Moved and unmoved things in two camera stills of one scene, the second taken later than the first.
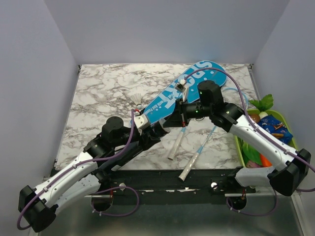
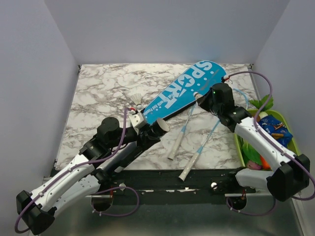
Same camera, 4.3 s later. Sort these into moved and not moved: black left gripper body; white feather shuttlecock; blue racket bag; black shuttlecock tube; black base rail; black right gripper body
Moved: black right gripper body; black shuttlecock tube
Not moved: blue racket bag; black left gripper body; white feather shuttlecock; black base rail
